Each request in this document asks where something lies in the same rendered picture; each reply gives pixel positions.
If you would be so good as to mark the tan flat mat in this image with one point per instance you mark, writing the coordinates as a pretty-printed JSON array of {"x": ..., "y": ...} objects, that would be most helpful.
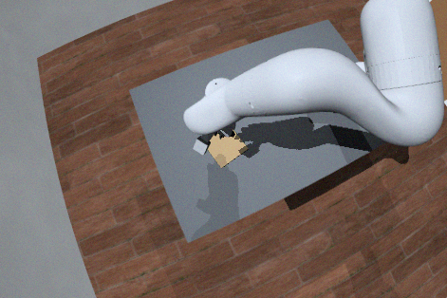
[{"x": 226, "y": 149}]

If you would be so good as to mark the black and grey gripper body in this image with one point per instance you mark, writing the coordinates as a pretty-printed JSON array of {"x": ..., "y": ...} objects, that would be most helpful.
[{"x": 227, "y": 131}]

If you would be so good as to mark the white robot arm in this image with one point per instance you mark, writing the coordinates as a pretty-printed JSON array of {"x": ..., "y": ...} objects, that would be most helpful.
[{"x": 400, "y": 41}]

